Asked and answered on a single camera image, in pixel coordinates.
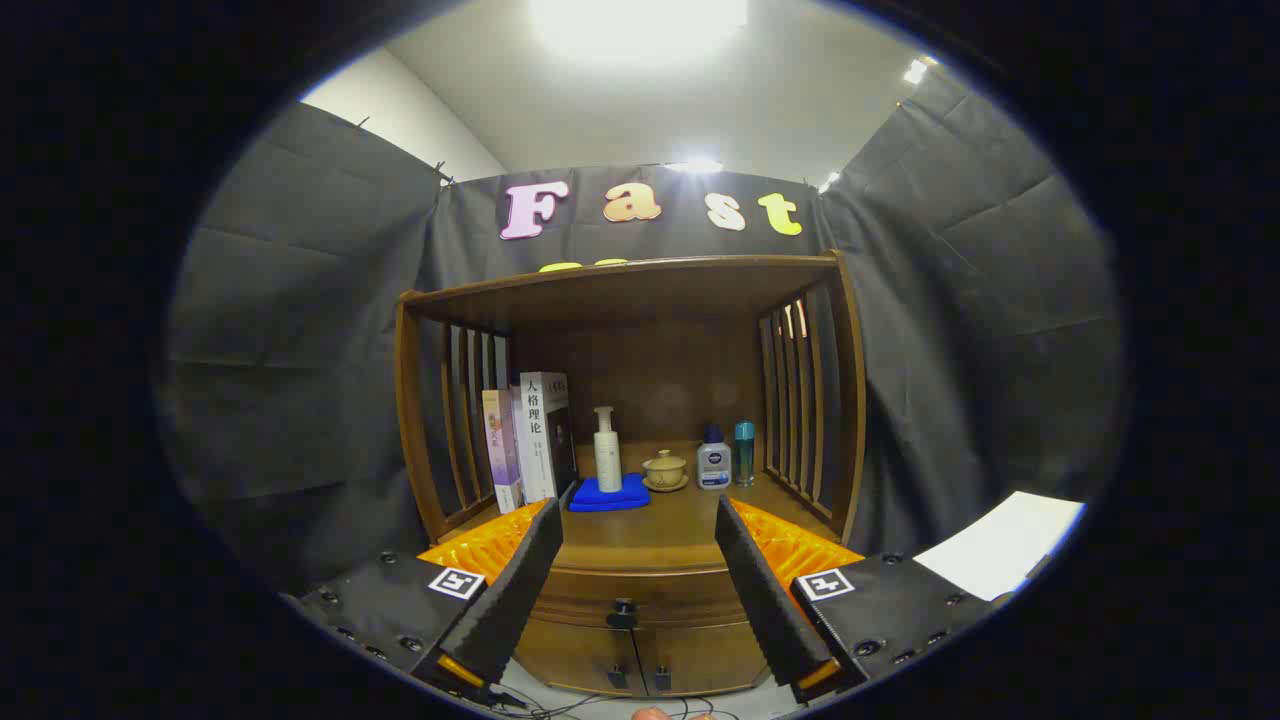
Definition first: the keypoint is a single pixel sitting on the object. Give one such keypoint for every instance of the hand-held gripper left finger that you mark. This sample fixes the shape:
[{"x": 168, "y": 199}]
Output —
[{"x": 520, "y": 590}]

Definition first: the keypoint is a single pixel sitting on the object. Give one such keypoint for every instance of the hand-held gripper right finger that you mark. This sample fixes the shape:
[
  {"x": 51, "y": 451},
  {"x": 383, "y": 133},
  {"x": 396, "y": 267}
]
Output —
[{"x": 765, "y": 590}]

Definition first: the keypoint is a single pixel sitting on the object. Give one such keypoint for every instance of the wooden drawer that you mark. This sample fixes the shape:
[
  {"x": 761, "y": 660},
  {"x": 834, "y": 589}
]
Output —
[{"x": 580, "y": 600}]

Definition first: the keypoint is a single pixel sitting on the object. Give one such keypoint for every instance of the wooden countertop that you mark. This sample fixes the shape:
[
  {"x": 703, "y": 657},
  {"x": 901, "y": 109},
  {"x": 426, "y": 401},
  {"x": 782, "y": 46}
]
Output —
[{"x": 660, "y": 525}]

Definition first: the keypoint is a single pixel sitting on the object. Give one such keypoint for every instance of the wooden cabinet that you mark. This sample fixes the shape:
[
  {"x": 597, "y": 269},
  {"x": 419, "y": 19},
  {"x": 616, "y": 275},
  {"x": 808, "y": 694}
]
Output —
[{"x": 640, "y": 290}]

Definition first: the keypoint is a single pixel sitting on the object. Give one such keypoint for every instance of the blue folded cloth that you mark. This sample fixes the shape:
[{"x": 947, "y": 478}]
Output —
[{"x": 600, "y": 497}]

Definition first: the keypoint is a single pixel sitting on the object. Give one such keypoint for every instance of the white bottle with blue pump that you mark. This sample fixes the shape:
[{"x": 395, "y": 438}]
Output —
[{"x": 714, "y": 465}]

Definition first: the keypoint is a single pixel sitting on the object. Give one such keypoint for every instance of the teal bottle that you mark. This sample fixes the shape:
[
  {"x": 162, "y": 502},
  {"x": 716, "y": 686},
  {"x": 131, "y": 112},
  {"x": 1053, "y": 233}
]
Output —
[{"x": 745, "y": 455}]

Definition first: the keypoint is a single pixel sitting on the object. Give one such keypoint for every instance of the purple book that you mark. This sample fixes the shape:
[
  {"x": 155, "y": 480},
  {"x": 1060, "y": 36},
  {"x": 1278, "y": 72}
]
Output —
[{"x": 500, "y": 450}]

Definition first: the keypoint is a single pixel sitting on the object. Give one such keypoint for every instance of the yellow lidded teacup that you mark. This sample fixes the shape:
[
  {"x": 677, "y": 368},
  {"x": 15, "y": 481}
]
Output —
[{"x": 665, "y": 470}]

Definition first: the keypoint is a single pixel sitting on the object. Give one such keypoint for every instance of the thick white and black book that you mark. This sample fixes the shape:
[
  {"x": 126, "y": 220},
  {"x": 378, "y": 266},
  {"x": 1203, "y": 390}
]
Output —
[{"x": 548, "y": 430}]

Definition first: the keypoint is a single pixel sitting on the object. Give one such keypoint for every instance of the small ceiling spotlight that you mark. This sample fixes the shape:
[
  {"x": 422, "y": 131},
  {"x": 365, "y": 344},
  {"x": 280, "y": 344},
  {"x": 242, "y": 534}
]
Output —
[{"x": 915, "y": 71}]

